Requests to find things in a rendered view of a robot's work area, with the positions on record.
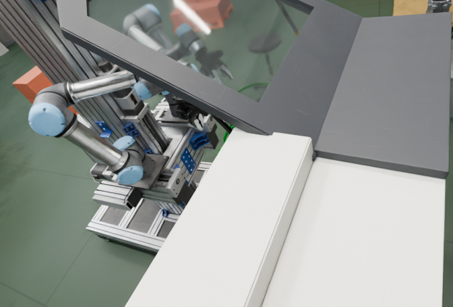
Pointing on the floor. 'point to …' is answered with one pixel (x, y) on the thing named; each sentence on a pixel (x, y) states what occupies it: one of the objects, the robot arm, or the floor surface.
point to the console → (231, 226)
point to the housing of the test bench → (377, 177)
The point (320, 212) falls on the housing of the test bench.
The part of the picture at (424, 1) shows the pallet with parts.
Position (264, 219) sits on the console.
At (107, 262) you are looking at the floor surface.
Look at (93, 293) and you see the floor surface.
